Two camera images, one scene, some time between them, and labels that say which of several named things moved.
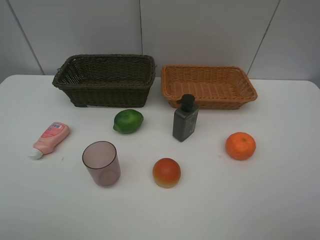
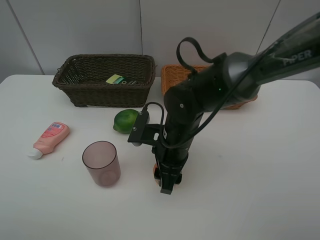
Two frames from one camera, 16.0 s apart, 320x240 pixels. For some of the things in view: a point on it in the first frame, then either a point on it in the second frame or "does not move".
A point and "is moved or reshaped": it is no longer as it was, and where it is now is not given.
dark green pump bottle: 185,118 is moved or reshaped
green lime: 127,121 does not move
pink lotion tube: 49,140 does not move
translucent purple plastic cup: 101,161 does not move
